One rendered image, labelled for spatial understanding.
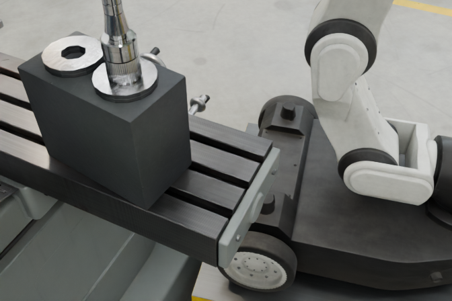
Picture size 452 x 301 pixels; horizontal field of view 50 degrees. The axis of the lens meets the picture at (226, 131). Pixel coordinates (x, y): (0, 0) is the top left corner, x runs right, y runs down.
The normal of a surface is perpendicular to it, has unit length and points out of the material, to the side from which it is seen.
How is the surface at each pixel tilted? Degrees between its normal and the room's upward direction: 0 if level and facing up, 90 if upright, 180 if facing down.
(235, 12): 0
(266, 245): 12
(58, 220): 90
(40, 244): 90
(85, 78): 0
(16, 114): 0
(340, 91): 90
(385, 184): 90
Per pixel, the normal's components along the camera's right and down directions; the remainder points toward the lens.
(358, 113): -0.25, 0.67
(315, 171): 0.00, -0.72
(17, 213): 0.90, 0.30
